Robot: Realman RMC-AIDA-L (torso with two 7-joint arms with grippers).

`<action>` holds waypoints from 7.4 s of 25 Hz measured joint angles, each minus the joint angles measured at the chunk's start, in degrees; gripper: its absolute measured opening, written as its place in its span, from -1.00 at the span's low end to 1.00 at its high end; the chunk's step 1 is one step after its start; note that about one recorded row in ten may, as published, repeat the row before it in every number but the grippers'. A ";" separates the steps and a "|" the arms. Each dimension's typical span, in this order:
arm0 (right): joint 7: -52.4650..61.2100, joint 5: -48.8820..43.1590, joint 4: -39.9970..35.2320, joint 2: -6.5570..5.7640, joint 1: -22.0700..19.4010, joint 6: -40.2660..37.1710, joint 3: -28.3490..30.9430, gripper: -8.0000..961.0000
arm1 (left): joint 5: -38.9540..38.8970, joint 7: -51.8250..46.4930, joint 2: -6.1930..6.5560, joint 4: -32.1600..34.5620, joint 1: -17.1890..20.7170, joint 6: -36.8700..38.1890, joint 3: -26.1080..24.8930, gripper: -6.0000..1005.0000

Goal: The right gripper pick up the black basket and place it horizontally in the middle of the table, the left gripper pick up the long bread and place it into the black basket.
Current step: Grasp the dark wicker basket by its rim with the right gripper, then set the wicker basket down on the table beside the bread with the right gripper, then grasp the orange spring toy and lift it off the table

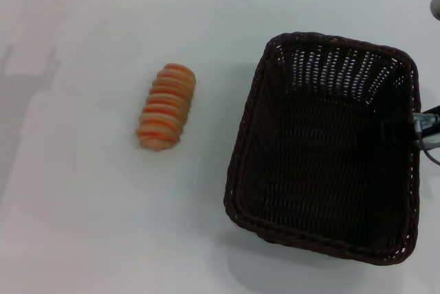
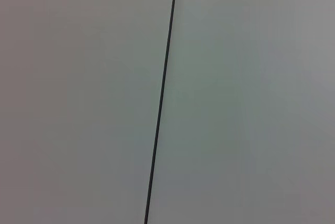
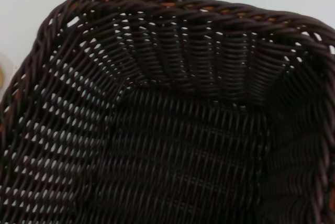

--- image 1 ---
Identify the dark brown woven basket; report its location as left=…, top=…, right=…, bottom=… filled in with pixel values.
left=223, top=32, right=422, bottom=267

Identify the orange striped bread loaf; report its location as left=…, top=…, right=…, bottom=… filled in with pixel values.
left=135, top=63, right=198, bottom=152

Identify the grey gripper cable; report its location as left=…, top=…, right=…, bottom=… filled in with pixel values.
left=417, top=133, right=440, bottom=166

